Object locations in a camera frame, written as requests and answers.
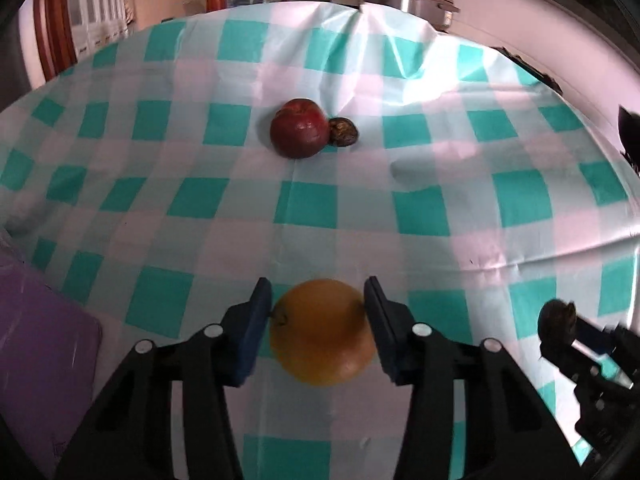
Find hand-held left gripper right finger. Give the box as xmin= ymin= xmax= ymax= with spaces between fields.
xmin=363 ymin=276 xmax=584 ymax=480

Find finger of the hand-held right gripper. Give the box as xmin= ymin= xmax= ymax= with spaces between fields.
xmin=572 ymin=316 xmax=623 ymax=358
xmin=539 ymin=337 xmax=603 ymax=391

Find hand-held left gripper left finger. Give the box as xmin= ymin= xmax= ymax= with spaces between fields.
xmin=54 ymin=276 xmax=274 ymax=480

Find dark brown passion fruit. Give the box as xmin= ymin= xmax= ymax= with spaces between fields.
xmin=537 ymin=299 xmax=577 ymax=347
xmin=327 ymin=117 xmax=359 ymax=147

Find yellow orange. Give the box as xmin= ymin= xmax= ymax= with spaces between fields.
xmin=269 ymin=278 xmax=377 ymax=387

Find teal checkered tablecloth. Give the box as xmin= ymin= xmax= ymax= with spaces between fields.
xmin=0 ymin=1 xmax=640 ymax=480

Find dark object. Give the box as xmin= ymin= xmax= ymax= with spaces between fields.
xmin=618 ymin=105 xmax=640 ymax=177

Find purple cutting board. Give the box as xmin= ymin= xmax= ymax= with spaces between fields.
xmin=0 ymin=227 xmax=104 ymax=478

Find dark red apple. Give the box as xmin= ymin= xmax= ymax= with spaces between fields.
xmin=270 ymin=98 xmax=332 ymax=160

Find white window panel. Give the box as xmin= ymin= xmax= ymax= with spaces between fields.
xmin=67 ymin=0 xmax=137 ymax=58

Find brown wooden frame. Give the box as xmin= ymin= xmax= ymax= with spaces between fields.
xmin=34 ymin=0 xmax=78 ymax=83

